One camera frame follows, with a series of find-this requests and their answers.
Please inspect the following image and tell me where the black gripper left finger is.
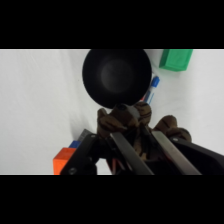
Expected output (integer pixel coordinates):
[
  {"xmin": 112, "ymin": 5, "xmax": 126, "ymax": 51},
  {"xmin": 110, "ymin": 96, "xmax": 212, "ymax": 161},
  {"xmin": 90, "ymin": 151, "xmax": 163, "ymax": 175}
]
[{"xmin": 59, "ymin": 131, "xmax": 155, "ymax": 176}]

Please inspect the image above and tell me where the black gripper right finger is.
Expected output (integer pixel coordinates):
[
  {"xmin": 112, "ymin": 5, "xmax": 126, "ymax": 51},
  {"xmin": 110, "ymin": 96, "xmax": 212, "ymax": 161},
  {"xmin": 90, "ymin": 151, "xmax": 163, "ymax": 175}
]
[{"xmin": 151, "ymin": 130, "xmax": 224, "ymax": 176}]

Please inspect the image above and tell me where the striped plush tiger toy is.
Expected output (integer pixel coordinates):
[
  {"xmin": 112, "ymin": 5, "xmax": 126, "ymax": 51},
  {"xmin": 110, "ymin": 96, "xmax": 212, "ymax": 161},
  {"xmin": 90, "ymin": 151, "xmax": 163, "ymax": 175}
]
[{"xmin": 96, "ymin": 101, "xmax": 193, "ymax": 162}]

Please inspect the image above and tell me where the black bowl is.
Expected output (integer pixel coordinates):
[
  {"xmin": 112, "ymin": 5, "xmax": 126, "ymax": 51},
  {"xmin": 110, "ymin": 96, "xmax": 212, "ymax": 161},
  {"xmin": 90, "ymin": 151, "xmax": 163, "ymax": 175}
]
[{"xmin": 81, "ymin": 49, "xmax": 153, "ymax": 110}]

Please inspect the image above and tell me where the blue block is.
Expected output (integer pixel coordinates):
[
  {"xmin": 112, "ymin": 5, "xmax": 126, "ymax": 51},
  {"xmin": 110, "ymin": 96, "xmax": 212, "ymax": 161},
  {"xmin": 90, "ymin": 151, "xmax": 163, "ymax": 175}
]
[{"xmin": 68, "ymin": 139, "xmax": 83, "ymax": 150}]

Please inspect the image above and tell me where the orange block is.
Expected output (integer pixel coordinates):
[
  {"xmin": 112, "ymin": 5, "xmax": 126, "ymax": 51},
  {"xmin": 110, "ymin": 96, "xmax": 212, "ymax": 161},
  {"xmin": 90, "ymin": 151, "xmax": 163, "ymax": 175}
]
[{"xmin": 52, "ymin": 147, "xmax": 78, "ymax": 176}]

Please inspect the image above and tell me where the blue capped marker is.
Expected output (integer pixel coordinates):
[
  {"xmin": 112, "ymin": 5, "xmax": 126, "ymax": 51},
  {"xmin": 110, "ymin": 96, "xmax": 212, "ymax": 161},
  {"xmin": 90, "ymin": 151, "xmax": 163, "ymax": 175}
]
[{"xmin": 144, "ymin": 75, "xmax": 161, "ymax": 105}]

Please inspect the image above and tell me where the green block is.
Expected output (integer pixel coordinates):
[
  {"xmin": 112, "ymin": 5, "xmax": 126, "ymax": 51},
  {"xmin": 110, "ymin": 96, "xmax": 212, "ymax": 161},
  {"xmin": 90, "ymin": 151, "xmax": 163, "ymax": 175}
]
[{"xmin": 158, "ymin": 49, "xmax": 194, "ymax": 73}]

